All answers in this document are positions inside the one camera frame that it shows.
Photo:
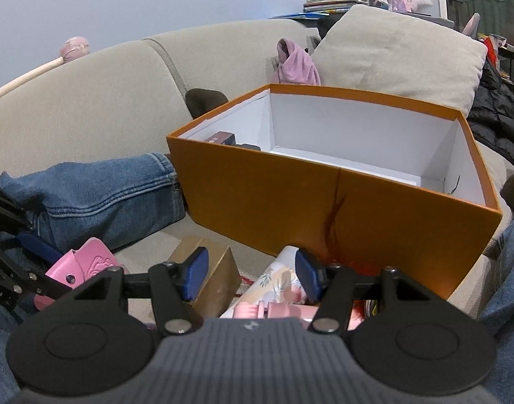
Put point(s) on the floral lotion tube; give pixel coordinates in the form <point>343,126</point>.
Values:
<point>269,280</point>

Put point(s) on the pink cloth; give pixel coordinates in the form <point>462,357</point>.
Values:
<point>297,67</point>

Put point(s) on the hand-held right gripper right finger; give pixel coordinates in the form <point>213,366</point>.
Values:
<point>309,275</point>

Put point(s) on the person's leg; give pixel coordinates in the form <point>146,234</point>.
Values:
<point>505,286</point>
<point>93,202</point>

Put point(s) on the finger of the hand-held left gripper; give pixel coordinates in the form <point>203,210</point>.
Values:
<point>38,247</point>
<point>13,280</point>

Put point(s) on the beige cushion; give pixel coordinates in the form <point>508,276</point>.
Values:
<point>391,54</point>

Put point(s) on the person's left leg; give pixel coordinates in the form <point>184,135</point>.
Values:
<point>93,202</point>

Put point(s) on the red feather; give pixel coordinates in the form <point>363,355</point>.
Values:
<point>364,313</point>

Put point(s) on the beige sofa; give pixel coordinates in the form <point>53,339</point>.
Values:
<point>93,105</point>

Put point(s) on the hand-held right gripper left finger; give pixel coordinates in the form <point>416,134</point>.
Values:
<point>196,271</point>

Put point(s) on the pink leather wallet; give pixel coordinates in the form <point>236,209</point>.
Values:
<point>86,261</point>

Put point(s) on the person's right leg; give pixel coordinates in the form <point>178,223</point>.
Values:
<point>505,286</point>

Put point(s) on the pink-headed massage stick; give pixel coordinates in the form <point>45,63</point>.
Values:
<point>74,48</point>

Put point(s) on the black jacket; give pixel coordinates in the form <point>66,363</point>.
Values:
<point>492,113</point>

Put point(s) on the gold small box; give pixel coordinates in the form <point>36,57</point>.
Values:
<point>221,273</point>

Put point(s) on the orange cardboard box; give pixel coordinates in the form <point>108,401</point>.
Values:
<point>261,202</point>

